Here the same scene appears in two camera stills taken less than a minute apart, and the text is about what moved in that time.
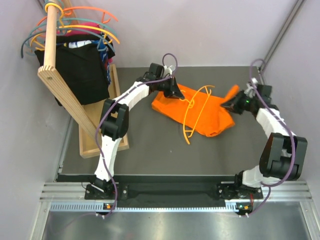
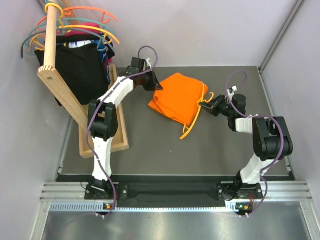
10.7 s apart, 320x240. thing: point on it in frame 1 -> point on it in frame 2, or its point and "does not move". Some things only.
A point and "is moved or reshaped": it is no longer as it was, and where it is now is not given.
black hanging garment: (81, 65) does not move
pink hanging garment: (81, 31) does not move
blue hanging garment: (104, 54) does not move
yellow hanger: (191, 105) is moved or reshaped
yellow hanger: (62, 26) does not move
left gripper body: (165, 85) -> (147, 80)
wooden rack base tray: (87, 143) does not move
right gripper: (233, 104) -> (213, 105)
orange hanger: (70, 10) does not move
